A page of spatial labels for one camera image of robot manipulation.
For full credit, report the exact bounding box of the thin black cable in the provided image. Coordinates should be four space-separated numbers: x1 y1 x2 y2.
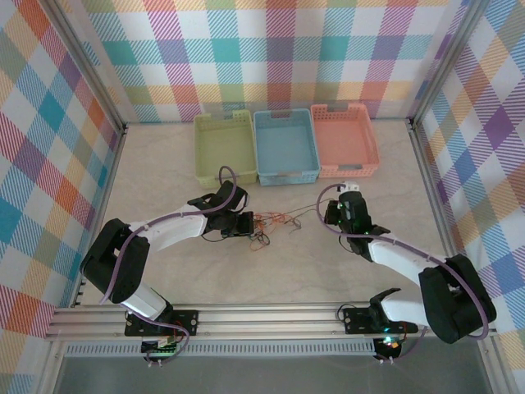
282 199 331 239
201 229 272 247

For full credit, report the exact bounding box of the thin orange cable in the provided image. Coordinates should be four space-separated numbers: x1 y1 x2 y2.
248 234 272 252

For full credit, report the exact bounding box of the thick orange cable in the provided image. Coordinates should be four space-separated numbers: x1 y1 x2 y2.
253 211 297 231

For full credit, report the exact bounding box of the green perforated plastic basket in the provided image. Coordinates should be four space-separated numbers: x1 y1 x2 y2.
193 109 258 190

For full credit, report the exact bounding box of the blue perforated plastic basket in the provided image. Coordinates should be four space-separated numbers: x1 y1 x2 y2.
253 108 322 188

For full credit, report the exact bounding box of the orange perforated plastic basket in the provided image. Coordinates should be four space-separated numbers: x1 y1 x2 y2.
310 103 381 180

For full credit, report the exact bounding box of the small controller board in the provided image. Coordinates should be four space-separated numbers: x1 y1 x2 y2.
141 335 181 364
375 334 405 362

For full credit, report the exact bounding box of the aluminium side rail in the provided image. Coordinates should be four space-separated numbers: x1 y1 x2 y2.
408 117 504 341
71 122 129 309

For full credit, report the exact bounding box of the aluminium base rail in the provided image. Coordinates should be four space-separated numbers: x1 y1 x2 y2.
44 305 500 341

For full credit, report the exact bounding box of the grey slotted cable duct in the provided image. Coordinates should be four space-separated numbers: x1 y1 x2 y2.
65 342 378 358

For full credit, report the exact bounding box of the aluminium frame post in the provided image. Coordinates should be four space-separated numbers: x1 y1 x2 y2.
409 0 487 128

